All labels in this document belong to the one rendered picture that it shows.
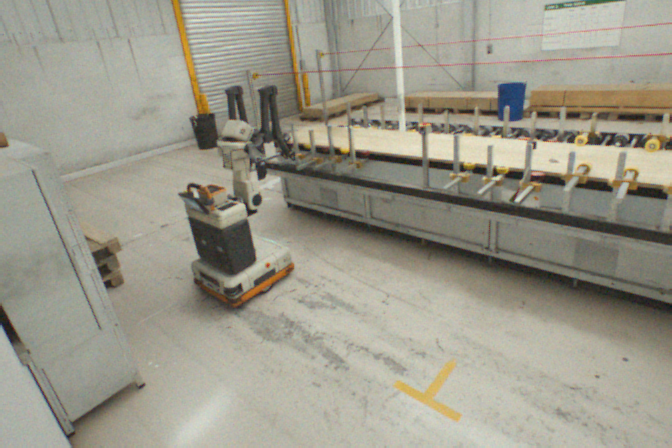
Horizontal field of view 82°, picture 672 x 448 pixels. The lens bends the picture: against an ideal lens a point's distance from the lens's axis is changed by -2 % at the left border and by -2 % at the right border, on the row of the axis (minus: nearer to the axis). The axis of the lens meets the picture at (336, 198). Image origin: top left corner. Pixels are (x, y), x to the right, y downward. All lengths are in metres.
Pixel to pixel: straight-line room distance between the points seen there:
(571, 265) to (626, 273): 0.33
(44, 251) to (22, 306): 0.17
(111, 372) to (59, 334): 1.29
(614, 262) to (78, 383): 3.43
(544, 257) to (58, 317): 3.01
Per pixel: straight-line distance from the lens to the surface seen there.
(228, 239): 3.04
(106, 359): 2.78
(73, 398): 2.83
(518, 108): 8.62
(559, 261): 3.36
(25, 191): 1.42
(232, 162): 3.18
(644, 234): 2.85
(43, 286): 1.51
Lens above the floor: 1.89
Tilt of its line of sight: 22 degrees down
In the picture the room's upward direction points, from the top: 7 degrees counter-clockwise
